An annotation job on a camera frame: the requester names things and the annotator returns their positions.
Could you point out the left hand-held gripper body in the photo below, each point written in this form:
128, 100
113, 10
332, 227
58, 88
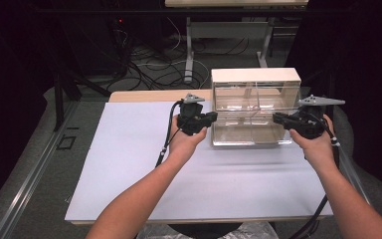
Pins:
190, 116

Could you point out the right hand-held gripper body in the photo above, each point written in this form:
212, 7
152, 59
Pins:
310, 124

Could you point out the clear acrylic box beige frame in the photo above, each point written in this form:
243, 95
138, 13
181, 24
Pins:
255, 75

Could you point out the person's right hand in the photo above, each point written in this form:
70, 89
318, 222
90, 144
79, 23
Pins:
318, 151

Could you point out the person's left hand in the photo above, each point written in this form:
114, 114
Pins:
182, 146

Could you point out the white work board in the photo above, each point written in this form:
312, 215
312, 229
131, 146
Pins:
132, 139

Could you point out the white desk with metal legs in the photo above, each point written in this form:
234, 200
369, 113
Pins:
227, 30

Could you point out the black power strip red light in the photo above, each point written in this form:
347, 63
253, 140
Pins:
120, 43

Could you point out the dark round stool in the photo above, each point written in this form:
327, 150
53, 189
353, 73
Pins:
205, 230

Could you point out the black stand legs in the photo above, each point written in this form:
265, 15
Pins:
61, 96

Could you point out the metal floor rail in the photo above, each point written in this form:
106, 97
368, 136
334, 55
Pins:
30, 186

